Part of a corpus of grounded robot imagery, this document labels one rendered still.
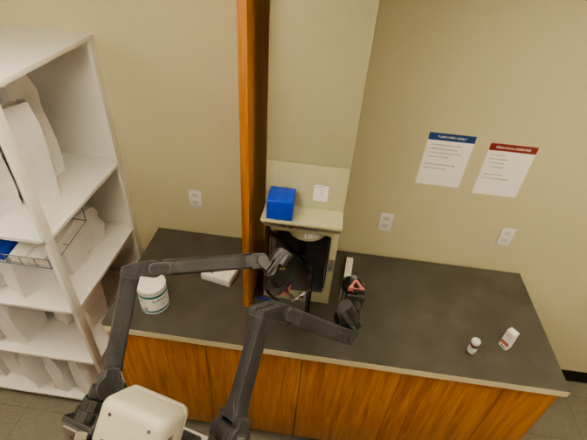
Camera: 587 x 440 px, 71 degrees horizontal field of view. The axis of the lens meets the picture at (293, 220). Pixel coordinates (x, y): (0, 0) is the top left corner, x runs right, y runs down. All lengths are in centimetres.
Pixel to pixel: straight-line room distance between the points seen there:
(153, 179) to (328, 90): 124
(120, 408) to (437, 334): 139
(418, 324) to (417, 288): 23
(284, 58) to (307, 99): 15
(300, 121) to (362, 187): 74
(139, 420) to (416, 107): 157
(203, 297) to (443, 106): 141
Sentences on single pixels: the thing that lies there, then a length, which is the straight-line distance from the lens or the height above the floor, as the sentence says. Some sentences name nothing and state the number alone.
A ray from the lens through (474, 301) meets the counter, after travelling 232.
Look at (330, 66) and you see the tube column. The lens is 141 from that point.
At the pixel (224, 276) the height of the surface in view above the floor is 98.
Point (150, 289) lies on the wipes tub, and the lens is 196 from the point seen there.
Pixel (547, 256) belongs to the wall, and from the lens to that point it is 260.
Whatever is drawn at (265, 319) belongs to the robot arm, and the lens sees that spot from 128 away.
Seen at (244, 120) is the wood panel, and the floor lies 190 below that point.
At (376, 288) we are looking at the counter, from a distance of 219.
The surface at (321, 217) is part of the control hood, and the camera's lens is 162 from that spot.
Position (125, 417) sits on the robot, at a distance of 130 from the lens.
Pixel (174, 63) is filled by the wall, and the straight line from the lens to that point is 201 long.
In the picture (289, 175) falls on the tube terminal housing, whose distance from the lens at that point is 160.
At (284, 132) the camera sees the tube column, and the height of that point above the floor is 183.
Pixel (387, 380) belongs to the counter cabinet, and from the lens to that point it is 206.
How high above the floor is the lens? 250
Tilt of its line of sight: 38 degrees down
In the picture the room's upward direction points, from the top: 4 degrees clockwise
